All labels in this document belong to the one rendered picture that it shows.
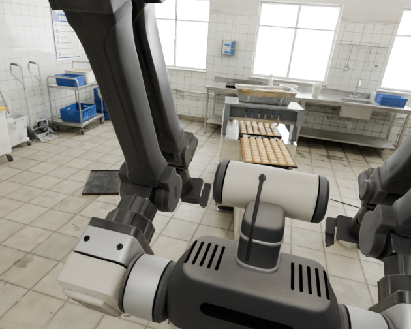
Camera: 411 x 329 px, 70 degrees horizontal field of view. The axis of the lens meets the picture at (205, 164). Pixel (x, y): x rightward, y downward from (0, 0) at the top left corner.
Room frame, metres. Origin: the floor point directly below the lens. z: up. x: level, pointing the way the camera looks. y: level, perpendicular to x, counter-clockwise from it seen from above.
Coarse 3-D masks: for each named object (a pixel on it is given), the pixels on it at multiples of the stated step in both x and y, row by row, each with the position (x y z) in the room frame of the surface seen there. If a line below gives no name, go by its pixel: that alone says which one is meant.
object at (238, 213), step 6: (240, 156) 2.60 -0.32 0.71; (282, 168) 2.09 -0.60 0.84; (234, 210) 2.49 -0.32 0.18; (240, 210) 2.02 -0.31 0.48; (234, 216) 2.41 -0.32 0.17; (240, 216) 2.02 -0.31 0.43; (234, 222) 2.34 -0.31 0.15; (240, 222) 2.02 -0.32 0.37; (234, 228) 2.26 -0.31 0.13; (234, 234) 2.21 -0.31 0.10; (234, 240) 2.14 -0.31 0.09
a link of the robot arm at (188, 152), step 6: (186, 132) 0.71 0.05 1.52; (192, 138) 0.71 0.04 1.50; (192, 144) 0.70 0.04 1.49; (186, 150) 0.60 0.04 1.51; (192, 150) 0.69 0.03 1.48; (186, 156) 0.60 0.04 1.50; (192, 156) 0.69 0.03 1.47; (186, 162) 0.60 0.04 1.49; (180, 168) 0.62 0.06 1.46; (186, 168) 0.61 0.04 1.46
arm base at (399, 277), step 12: (384, 264) 0.36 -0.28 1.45; (396, 264) 0.35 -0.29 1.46; (408, 264) 0.34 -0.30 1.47; (384, 276) 0.35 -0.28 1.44; (396, 276) 0.33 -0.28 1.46; (408, 276) 0.32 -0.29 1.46; (384, 288) 0.33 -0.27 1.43; (396, 288) 0.31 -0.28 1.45; (408, 288) 0.31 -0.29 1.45; (384, 300) 0.31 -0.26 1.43; (396, 300) 0.29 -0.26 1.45; (408, 300) 0.28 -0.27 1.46
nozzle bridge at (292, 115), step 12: (228, 108) 2.71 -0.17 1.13; (240, 108) 2.79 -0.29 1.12; (252, 108) 2.79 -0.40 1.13; (264, 108) 2.70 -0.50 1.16; (276, 108) 2.70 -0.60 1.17; (288, 108) 2.69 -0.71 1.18; (300, 108) 2.72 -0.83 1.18; (240, 120) 2.74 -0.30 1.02; (252, 120) 2.74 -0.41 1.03; (264, 120) 2.74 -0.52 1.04; (276, 120) 2.74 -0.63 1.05; (288, 120) 2.78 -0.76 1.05; (300, 120) 2.69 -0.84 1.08
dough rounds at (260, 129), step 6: (240, 126) 2.95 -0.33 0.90; (246, 126) 2.98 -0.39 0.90; (252, 126) 2.94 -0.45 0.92; (258, 126) 2.95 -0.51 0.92; (264, 126) 2.99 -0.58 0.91; (240, 132) 2.76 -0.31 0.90; (246, 132) 2.71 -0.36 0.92; (252, 132) 2.72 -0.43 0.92; (258, 132) 2.74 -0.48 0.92; (264, 132) 2.76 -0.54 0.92; (270, 132) 2.77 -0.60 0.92; (276, 132) 2.78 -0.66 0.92
